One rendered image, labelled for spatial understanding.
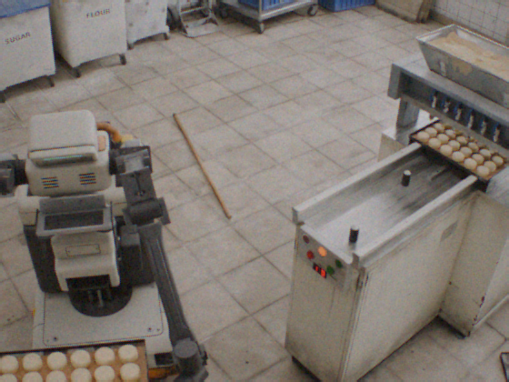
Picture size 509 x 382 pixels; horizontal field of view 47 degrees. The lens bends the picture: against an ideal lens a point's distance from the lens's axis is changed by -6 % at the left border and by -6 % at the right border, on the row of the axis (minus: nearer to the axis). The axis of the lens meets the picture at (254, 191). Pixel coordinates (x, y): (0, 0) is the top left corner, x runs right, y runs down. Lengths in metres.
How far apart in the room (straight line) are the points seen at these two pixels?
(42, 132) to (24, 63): 2.97
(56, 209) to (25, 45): 2.85
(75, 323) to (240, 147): 1.90
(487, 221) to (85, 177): 1.56
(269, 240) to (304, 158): 0.82
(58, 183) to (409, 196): 1.28
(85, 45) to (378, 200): 3.22
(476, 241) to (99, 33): 3.42
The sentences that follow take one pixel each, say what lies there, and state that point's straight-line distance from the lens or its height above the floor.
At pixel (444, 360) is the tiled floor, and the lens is 2.96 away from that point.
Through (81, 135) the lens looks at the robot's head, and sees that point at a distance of 1.88.
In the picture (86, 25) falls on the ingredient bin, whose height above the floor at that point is 0.44.
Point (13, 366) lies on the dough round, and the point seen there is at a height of 1.02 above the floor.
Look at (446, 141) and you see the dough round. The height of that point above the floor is 0.91.
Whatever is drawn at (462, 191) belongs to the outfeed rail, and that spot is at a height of 0.88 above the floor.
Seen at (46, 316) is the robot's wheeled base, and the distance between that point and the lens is 2.71.
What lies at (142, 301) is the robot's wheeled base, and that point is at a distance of 2.69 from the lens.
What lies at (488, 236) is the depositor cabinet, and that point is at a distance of 2.60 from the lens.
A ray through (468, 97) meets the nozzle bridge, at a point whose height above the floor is 1.18.
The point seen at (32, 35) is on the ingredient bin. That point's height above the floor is 0.50.
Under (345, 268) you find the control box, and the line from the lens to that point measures 2.08.
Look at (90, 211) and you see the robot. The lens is 2.07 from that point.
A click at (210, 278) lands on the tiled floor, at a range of 3.15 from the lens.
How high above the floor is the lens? 2.25
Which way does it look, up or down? 37 degrees down
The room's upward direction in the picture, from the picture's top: 2 degrees clockwise
